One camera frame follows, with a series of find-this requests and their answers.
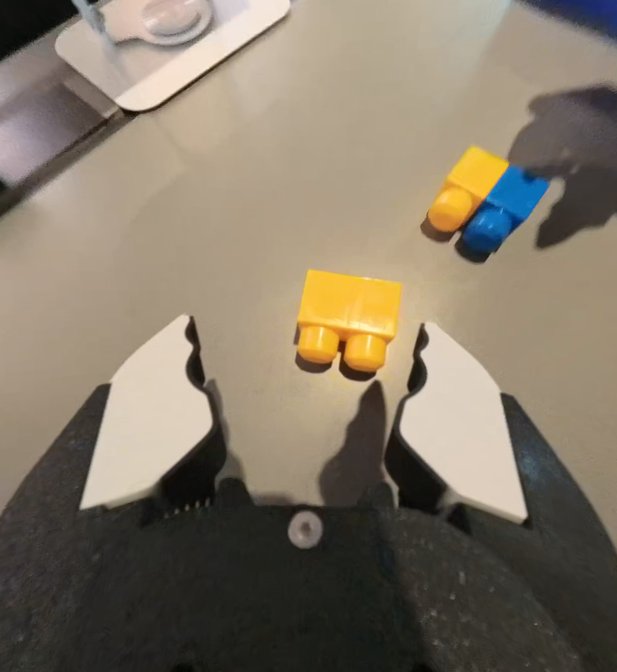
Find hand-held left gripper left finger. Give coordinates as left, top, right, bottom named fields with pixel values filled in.
left=80, top=314, right=220, bottom=511

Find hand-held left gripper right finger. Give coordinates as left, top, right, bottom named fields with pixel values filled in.
left=393, top=323, right=529, bottom=526

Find small blue mega block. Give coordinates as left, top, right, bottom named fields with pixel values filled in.
left=461, top=165, right=551, bottom=258

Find small yellow mega block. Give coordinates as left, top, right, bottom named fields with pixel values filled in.
left=428, top=146, right=510, bottom=233

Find blue plastic bin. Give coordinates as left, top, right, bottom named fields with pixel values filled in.
left=519, top=0, right=617, bottom=48

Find white pad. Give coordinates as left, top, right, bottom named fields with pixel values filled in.
left=55, top=0, right=292, bottom=112

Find clear suction mount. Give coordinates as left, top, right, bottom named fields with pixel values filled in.
left=75, top=0, right=215, bottom=48

